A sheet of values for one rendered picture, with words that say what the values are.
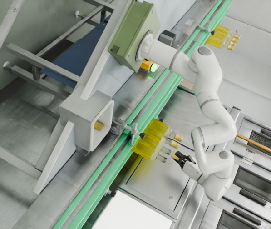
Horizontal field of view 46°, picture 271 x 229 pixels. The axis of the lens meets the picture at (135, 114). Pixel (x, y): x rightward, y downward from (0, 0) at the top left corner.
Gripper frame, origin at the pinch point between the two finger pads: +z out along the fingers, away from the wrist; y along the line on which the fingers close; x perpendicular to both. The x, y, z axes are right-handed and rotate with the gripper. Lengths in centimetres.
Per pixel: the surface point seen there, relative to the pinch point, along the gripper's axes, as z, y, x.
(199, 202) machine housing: -21.8, -12.5, 4.8
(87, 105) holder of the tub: 35, 34, 33
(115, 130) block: 28.6, 10.5, 19.0
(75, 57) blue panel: 81, 13, 1
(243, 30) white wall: 172, -256, -561
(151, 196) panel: -2.3, -12.3, 20.8
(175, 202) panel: -13.1, -12.3, 14.3
